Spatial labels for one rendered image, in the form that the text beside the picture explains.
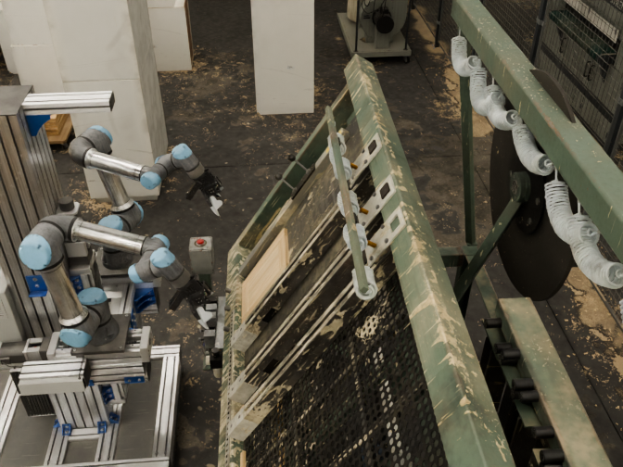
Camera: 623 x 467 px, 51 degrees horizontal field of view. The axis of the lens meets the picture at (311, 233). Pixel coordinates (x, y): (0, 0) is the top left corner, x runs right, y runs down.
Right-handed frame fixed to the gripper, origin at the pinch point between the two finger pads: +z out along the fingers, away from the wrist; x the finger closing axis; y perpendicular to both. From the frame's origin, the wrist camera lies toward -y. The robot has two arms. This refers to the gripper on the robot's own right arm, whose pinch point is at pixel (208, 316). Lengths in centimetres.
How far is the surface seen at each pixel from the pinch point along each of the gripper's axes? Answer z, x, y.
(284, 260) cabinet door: 23, 42, 24
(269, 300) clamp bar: 21.6, 19.5, 15.7
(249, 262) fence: 37, 71, -2
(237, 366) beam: 41.1, 10.6, -11.6
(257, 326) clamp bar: 32.3, 19.6, 3.6
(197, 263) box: 36, 90, -34
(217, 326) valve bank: 50, 52, -29
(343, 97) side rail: -9, 95, 76
